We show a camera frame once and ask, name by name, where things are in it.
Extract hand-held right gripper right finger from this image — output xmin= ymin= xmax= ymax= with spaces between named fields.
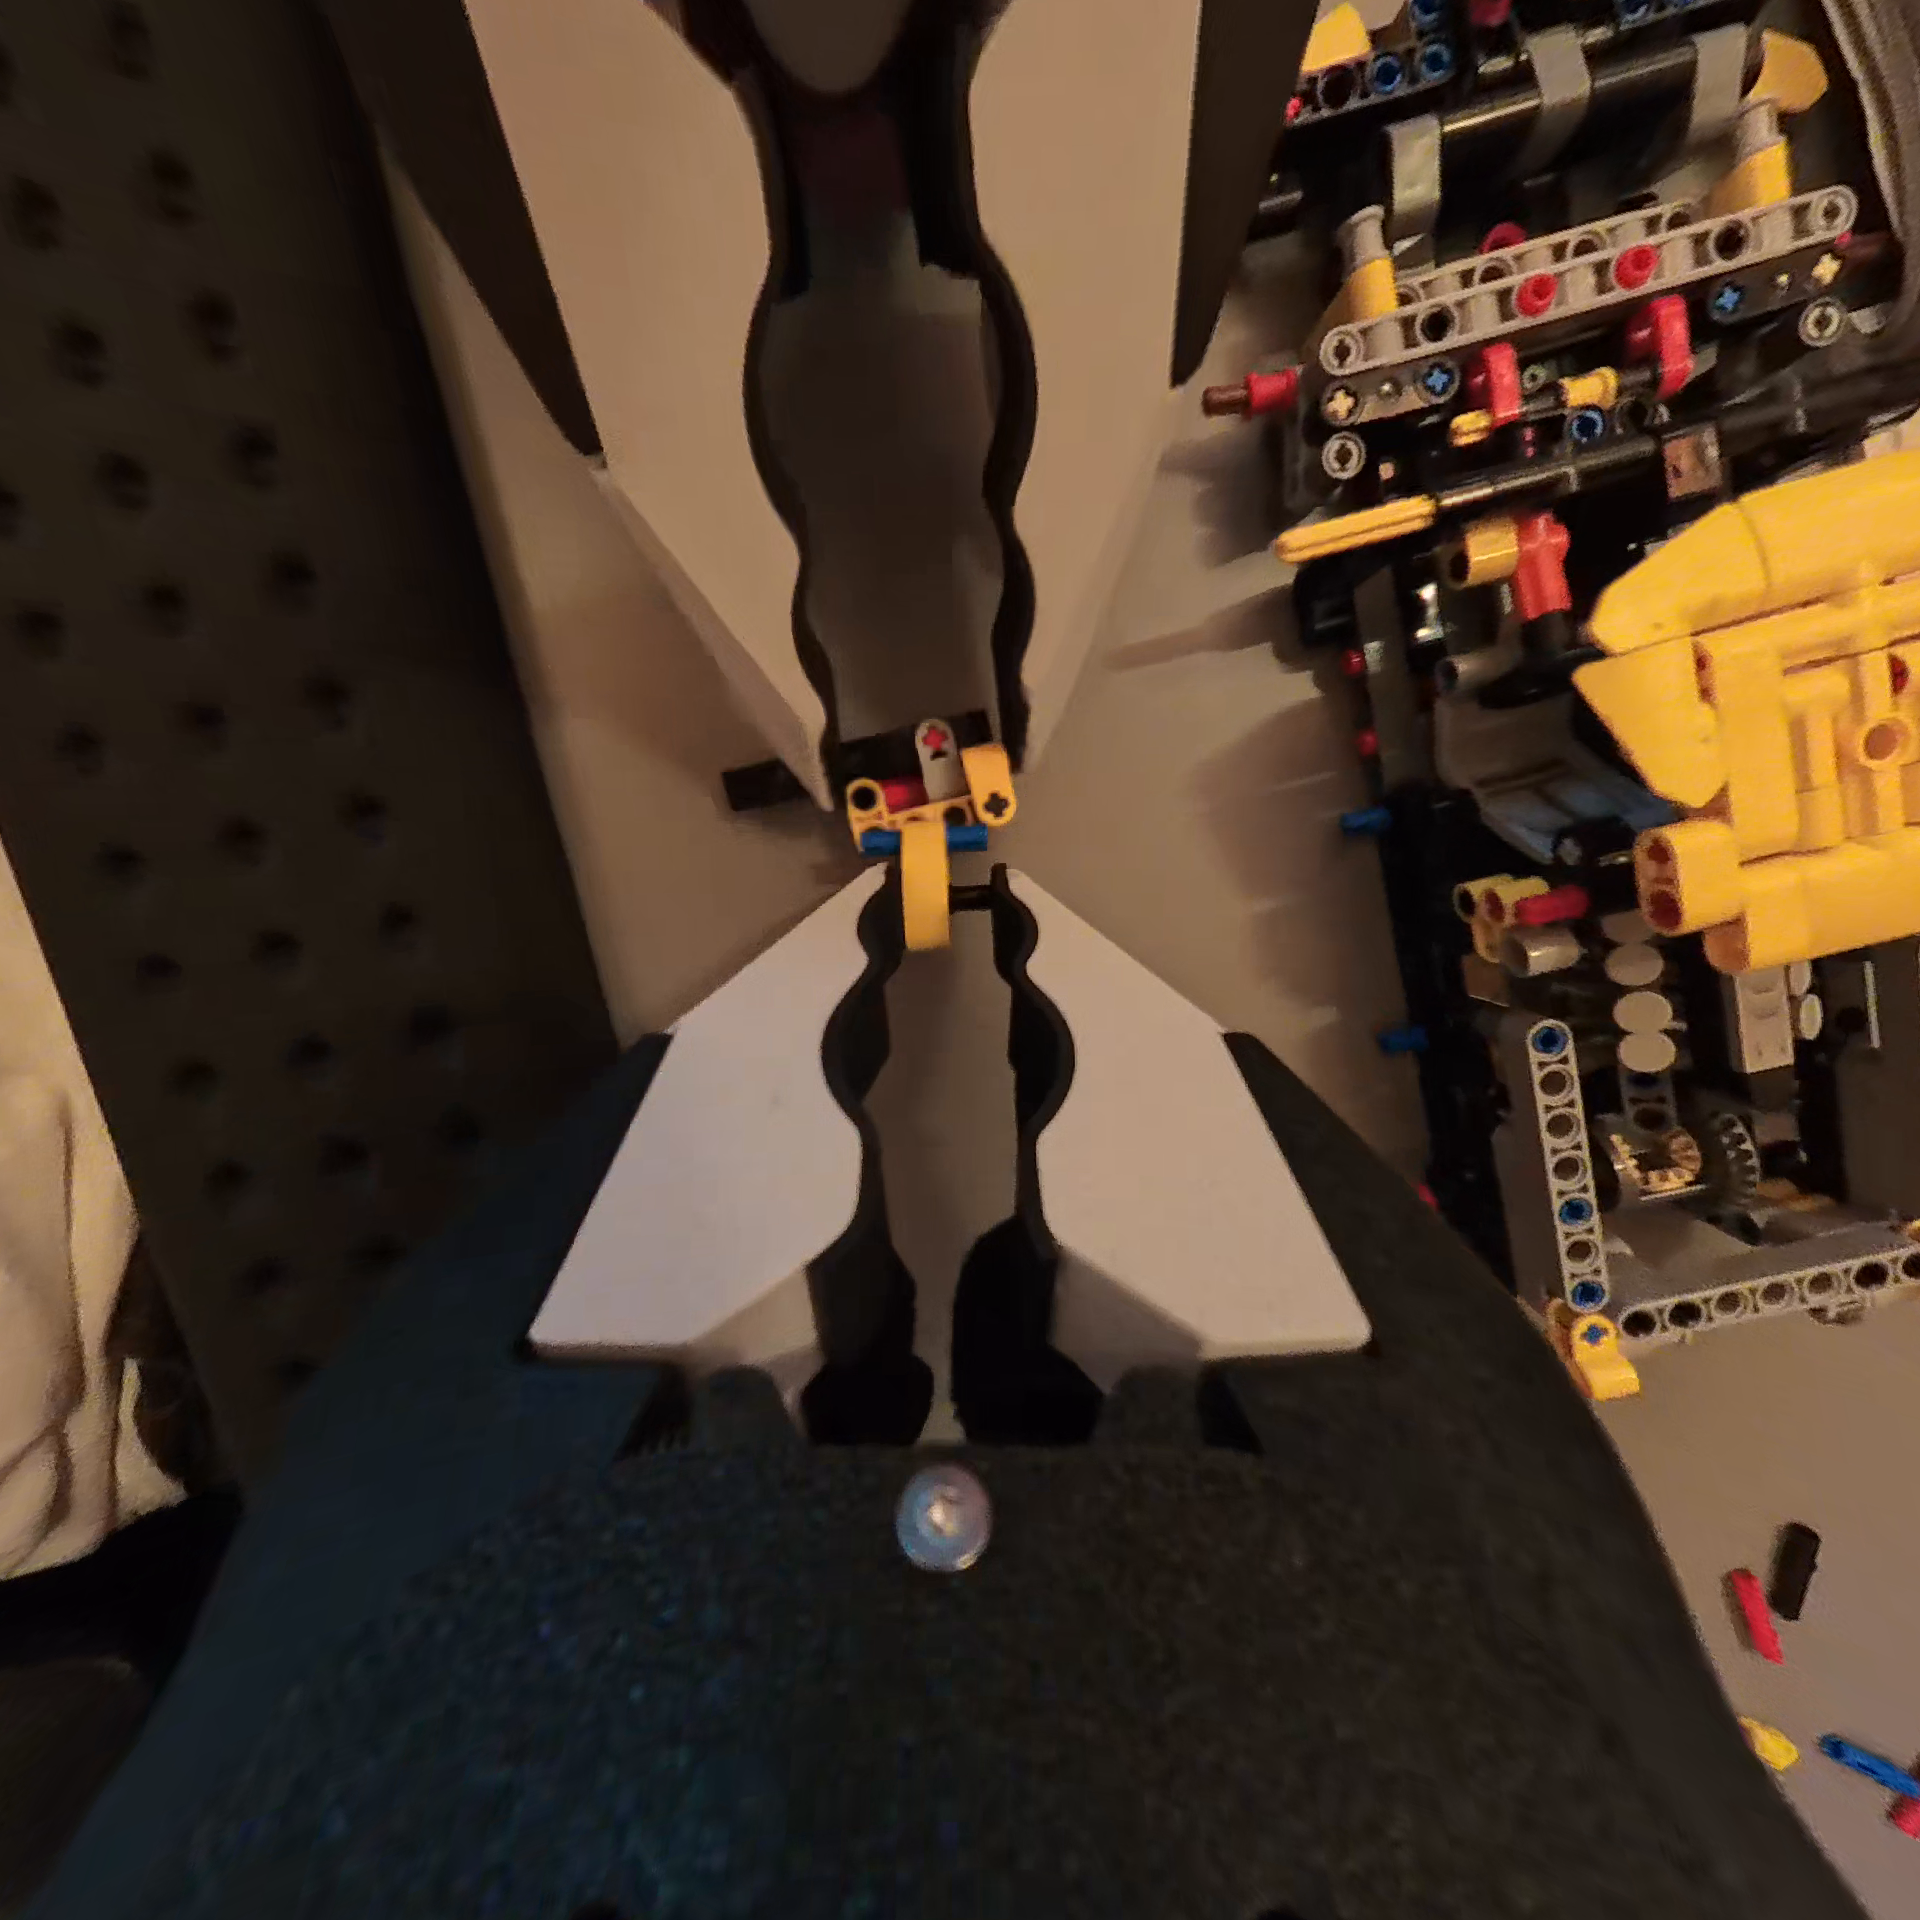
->
xmin=957 ymin=865 xmax=1376 ymax=1444

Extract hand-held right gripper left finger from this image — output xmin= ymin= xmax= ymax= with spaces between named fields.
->
xmin=526 ymin=865 xmax=934 ymax=1444

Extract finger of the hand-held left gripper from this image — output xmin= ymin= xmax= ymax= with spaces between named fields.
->
xmin=462 ymin=0 xmax=842 ymax=815
xmin=915 ymin=0 xmax=1221 ymax=759

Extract yellow curved connector brick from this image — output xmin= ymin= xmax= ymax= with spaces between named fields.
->
xmin=896 ymin=823 xmax=1003 ymax=956

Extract small yellow black brick assembly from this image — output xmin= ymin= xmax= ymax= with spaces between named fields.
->
xmin=720 ymin=714 xmax=1024 ymax=865

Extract yellow black brick car model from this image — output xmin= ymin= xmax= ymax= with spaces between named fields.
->
xmin=1200 ymin=0 xmax=1920 ymax=1404

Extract grey desk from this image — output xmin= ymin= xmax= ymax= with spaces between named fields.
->
xmin=376 ymin=141 xmax=1920 ymax=1920

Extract black dimpled pad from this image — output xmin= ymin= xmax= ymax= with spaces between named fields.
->
xmin=0 ymin=0 xmax=664 ymax=1501

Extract person in white shirt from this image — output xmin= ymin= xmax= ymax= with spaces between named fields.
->
xmin=0 ymin=838 xmax=189 ymax=1577

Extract scattered small loose bricks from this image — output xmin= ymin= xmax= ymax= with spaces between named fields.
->
xmin=1726 ymin=1523 xmax=1920 ymax=1844

